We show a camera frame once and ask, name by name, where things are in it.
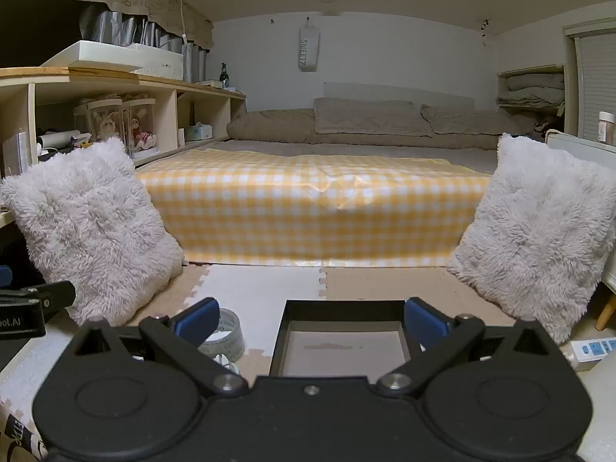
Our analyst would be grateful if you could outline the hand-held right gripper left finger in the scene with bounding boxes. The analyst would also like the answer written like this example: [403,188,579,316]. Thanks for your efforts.
[67,297,249,398]

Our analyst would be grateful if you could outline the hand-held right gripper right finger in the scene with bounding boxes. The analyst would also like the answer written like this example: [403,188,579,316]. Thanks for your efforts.
[375,297,556,398]

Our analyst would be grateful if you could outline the black box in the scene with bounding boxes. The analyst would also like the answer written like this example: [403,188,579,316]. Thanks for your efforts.
[268,300,418,378]

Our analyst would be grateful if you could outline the beige and white foam mat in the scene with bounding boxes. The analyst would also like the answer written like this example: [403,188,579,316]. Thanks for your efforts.
[0,262,585,462]

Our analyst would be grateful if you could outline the fluffy white pillow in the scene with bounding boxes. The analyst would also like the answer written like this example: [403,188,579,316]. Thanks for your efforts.
[0,137,186,325]
[447,132,616,345]

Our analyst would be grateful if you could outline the printed cloth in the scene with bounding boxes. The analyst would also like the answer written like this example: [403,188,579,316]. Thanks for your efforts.
[0,411,49,462]

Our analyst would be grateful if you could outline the grey upright book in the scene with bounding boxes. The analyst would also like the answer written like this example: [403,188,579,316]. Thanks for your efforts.
[2,131,30,179]

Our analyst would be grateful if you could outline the white paper roll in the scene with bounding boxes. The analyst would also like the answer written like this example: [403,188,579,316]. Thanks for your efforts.
[37,130,92,151]

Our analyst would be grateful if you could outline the yellow checked blanket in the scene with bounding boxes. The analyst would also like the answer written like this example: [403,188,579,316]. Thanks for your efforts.
[136,148,492,268]

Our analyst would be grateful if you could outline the white power strip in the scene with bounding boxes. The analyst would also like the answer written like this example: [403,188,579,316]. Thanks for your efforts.
[563,337,616,363]

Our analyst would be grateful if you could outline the clear case with beige doll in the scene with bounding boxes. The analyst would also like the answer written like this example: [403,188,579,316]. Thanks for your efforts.
[74,99,127,155]

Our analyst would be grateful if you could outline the tissue box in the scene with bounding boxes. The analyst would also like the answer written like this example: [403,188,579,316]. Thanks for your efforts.
[183,124,213,144]

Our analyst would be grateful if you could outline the clear case with pink doll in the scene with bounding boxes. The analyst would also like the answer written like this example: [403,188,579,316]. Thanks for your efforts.
[122,97,159,154]

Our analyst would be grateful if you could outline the wooden shelf unit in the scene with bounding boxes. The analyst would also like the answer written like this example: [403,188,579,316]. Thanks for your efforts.
[0,66,247,227]

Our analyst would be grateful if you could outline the brown rolled duvet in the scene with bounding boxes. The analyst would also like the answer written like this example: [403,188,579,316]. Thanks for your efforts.
[226,108,504,151]

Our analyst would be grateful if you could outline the beige bed pillow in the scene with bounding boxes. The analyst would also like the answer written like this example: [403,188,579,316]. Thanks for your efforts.
[421,103,525,136]
[313,97,434,136]

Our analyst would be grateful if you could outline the large flat white box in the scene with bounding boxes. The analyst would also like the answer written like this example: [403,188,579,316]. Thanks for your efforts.
[41,40,145,75]

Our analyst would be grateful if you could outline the white cabinet with wooden legs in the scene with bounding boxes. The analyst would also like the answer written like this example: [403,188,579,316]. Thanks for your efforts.
[546,132,616,333]

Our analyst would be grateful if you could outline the white printed box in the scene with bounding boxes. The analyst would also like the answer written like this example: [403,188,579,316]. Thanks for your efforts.
[122,43,184,82]

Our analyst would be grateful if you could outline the folded beige blankets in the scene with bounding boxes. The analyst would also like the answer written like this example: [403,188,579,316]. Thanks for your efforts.
[500,73,565,107]

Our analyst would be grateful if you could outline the white lidded jar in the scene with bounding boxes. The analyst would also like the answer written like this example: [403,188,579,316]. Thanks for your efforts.
[597,110,616,145]

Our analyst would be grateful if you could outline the grey plastic curtain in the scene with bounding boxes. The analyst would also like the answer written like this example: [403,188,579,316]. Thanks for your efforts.
[79,5,209,82]

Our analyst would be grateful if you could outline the white window blind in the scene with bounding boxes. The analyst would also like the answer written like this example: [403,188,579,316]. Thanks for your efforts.
[563,19,616,147]

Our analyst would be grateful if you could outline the brown paper valance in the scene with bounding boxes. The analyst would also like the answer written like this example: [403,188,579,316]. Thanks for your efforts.
[0,0,215,51]

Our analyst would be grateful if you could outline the wooden wall shelf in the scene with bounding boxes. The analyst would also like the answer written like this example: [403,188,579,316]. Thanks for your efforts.
[497,64,566,136]

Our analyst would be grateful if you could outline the white pull cord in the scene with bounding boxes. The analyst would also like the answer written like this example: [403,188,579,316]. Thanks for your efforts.
[174,0,189,44]

